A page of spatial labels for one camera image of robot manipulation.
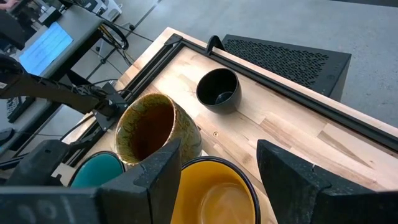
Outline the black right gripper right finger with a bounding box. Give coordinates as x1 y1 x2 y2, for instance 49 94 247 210
256 139 398 224

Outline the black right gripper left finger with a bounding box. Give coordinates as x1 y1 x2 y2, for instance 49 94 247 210
99 138 183 224

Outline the brown green glazed mug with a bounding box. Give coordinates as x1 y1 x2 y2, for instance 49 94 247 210
113 92 203 167

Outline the teal ceramic mug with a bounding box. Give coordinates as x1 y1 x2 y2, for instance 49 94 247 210
68 151 126 189

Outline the yellow ceramic mug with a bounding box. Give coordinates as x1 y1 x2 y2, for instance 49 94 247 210
170 156 261 224

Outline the grey side desk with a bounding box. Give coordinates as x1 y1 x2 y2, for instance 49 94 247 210
0 4 104 80

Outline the blue lit screen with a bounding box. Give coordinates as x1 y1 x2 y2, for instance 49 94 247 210
18 21 74 77

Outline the white device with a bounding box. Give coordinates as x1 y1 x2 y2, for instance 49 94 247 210
89 0 123 22

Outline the black ceramic mug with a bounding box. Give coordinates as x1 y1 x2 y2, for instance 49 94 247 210
195 67 243 114

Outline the black perforated computer case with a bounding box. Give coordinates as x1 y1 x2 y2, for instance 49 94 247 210
221 34 353 102

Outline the person's hand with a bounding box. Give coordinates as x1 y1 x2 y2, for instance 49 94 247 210
0 0 20 11

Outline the black cable bundle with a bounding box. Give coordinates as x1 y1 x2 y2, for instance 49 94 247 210
98 19 130 51

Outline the black metal table frame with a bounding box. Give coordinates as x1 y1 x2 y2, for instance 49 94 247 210
60 32 398 166

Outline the black frame clamp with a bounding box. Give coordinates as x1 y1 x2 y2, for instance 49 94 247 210
205 35 226 57

